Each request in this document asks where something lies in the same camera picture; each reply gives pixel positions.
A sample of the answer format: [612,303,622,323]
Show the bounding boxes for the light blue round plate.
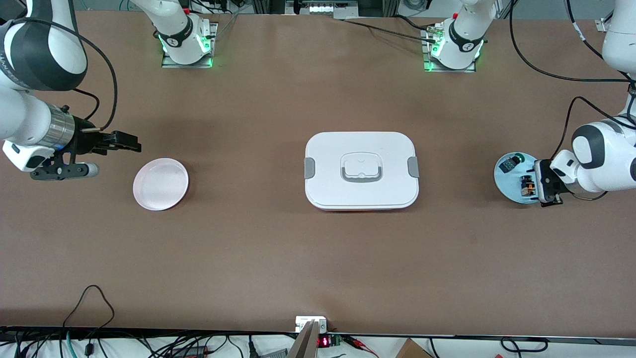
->
[494,152,542,204]

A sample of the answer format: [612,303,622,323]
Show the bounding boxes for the pink round plate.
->
[133,158,190,211]

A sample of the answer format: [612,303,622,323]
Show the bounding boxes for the white lunch box grey clips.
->
[304,131,420,212]

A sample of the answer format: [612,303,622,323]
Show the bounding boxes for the black power adapter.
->
[171,346,209,358]

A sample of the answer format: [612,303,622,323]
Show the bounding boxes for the brown cardboard piece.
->
[395,338,434,358]

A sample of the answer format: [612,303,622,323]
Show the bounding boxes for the bright white lit device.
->
[286,0,359,19]

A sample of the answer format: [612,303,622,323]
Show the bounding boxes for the green and black switch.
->
[498,154,526,174]

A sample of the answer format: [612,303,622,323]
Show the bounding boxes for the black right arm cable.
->
[10,17,119,132]

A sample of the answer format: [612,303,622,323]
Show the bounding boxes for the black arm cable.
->
[10,17,119,132]
[509,0,636,160]

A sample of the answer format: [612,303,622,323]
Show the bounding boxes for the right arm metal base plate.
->
[161,22,218,69]

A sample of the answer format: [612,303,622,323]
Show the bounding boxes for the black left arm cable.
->
[509,0,636,160]

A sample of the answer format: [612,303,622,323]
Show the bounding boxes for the thin black looped cable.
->
[62,284,116,344]

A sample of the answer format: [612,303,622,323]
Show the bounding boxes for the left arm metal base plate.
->
[422,27,477,74]

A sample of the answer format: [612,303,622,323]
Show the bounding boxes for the thick black cable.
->
[499,337,550,354]

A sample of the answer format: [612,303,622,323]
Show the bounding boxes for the black cable bundle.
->
[343,15,440,45]

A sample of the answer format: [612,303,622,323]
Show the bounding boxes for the red clip wires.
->
[343,336,379,358]

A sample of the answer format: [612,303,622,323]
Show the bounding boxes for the grey camera stand bracket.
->
[294,316,328,358]

